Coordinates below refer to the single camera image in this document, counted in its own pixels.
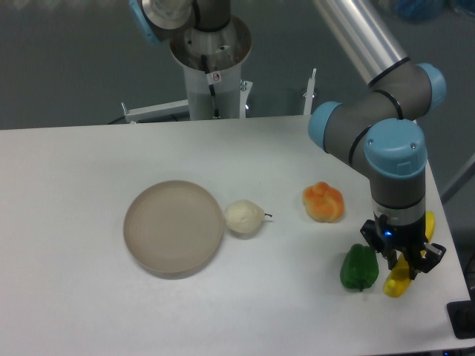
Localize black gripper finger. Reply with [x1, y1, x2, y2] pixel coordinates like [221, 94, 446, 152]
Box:
[380, 244, 399, 271]
[404, 251, 435, 280]

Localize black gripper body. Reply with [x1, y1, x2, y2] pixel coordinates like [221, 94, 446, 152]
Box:
[360, 205, 446, 266]

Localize yellow banana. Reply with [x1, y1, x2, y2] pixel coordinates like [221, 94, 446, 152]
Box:
[383, 211, 436, 298]

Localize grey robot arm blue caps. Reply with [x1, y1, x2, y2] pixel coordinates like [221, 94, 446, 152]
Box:
[129, 1, 446, 278]

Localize green bell pepper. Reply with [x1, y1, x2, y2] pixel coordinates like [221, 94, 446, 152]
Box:
[340, 243, 379, 291]

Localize black device at table edge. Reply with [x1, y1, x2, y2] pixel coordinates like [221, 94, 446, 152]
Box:
[447, 300, 474, 340]

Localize orange bread roll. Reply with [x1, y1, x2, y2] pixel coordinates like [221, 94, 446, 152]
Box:
[302, 182, 345, 223]

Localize white pear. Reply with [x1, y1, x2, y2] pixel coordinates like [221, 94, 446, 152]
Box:
[224, 200, 272, 234]

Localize beige round plate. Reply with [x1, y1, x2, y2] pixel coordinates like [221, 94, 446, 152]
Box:
[123, 180, 224, 279]

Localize black cable on pedestal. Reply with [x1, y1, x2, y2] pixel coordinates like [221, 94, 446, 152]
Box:
[200, 54, 220, 119]

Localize white metal mounting frame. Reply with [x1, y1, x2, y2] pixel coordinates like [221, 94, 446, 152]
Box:
[120, 68, 320, 125]

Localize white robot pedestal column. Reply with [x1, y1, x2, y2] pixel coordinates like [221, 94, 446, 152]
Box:
[170, 16, 252, 120]

